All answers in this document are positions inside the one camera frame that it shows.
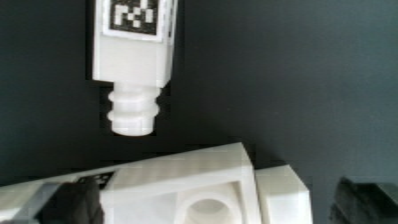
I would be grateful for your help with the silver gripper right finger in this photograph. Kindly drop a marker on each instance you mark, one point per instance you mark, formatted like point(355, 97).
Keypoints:
point(365, 203)

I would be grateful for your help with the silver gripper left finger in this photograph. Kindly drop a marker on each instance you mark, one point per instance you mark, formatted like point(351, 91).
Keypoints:
point(65, 204)

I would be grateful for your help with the white square table top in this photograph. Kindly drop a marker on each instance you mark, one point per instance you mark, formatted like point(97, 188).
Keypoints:
point(191, 188)

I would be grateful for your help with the white table leg front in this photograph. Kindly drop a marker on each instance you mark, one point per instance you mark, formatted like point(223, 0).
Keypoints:
point(132, 58)

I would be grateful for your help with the white right obstacle wall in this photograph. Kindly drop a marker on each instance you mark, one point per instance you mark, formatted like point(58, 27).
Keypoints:
point(285, 196)

